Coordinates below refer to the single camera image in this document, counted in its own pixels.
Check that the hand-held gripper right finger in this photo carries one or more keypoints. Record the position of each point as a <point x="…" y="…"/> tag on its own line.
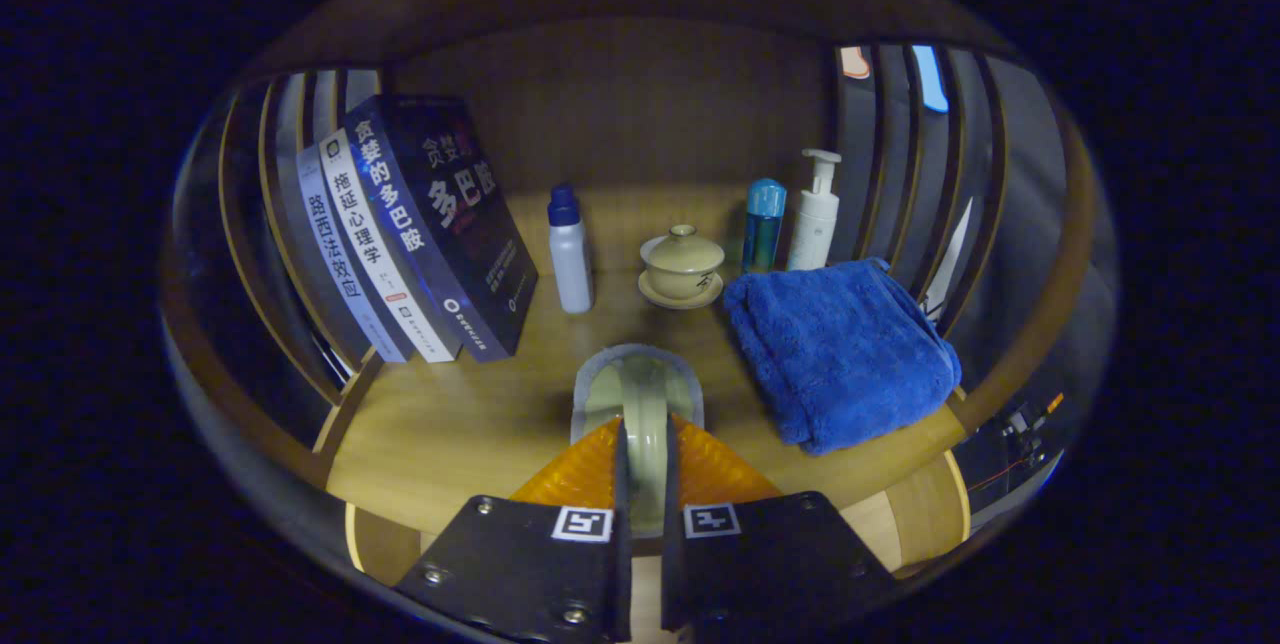
<point x="670" y="574"/>

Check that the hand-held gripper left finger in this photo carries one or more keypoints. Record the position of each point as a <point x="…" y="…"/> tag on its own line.
<point x="622" y="564"/>

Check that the pale green scrub brush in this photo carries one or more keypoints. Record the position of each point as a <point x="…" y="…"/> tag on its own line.
<point x="640" y="414"/>

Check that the wooden countertop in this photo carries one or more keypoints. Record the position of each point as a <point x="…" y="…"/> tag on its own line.
<point x="450" y="434"/>

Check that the wooden cabinet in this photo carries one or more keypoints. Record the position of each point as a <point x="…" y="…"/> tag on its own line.
<point x="620" y="94"/>

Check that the folded blue towel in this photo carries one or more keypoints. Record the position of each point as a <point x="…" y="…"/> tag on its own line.
<point x="840" y="354"/>

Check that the beige lidded tea cup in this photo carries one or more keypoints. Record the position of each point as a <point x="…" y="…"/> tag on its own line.
<point x="682" y="266"/>

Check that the white bottle with blue cap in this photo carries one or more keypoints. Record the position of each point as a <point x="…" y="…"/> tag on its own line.
<point x="570" y="259"/>

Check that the teal bottle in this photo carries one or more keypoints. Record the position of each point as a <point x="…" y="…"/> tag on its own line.
<point x="763" y="224"/>

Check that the dark blue book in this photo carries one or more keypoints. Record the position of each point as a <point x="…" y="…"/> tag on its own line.
<point x="450" y="224"/>

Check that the black equipment with orange part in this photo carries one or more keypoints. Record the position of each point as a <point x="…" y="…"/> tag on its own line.
<point x="1020" y="419"/>

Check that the white pump bottle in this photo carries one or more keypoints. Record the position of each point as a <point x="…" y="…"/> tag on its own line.
<point x="815" y="219"/>

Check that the light blue book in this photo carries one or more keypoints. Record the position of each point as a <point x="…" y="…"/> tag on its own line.
<point x="335" y="254"/>

